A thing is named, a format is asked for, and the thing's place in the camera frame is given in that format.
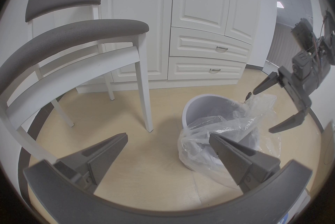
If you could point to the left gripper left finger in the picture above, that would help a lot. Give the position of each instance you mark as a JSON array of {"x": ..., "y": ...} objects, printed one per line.
[{"x": 104, "y": 157}]

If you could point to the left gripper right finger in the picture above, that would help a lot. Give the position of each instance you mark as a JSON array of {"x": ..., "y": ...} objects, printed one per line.
[{"x": 235, "y": 159}]

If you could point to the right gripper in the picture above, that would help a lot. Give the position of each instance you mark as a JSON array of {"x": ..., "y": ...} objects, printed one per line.
[{"x": 303, "y": 71}]

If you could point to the clear plastic bag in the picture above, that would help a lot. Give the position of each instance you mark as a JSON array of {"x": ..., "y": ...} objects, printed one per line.
[{"x": 259, "y": 110}]

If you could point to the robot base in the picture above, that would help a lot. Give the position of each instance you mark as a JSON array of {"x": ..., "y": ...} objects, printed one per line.
[{"x": 305, "y": 195}]

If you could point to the crumpled black plastic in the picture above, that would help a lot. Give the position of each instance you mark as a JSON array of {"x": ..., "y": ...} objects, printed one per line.
[{"x": 248, "y": 95}]

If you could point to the white trash bin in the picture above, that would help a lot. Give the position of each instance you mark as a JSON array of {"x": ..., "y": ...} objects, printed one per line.
[{"x": 206, "y": 105}]

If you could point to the grey curtain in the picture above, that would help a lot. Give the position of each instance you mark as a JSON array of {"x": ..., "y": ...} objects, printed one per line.
[{"x": 282, "y": 45}]

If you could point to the square ceiling light panel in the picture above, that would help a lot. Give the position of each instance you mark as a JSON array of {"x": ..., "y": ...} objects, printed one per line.
[{"x": 280, "y": 4}]

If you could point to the white chair grey cushions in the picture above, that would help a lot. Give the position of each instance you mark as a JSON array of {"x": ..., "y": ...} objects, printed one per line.
[{"x": 78, "y": 32}]

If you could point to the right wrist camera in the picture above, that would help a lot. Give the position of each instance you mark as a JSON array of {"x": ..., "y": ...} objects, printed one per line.
[{"x": 303, "y": 32}]

